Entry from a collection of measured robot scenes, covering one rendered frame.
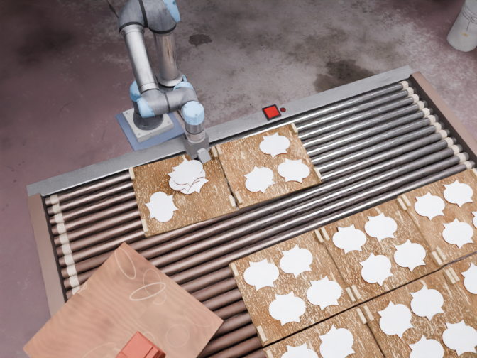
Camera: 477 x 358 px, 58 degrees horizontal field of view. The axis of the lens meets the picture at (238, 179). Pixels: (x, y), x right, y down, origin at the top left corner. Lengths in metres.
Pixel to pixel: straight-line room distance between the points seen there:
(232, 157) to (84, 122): 1.68
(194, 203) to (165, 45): 0.68
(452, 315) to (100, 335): 1.36
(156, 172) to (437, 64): 2.85
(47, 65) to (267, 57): 1.80
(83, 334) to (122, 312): 0.15
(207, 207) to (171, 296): 0.45
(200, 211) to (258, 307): 0.48
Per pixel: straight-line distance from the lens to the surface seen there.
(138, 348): 1.46
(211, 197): 1.93
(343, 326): 1.82
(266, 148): 2.06
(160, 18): 1.81
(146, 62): 1.70
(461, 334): 1.97
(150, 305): 1.68
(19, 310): 2.97
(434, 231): 2.09
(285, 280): 1.81
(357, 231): 1.95
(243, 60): 3.75
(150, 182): 1.99
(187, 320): 1.66
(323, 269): 1.86
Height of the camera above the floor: 2.66
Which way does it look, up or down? 61 degrees down
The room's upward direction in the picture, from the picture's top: 4 degrees clockwise
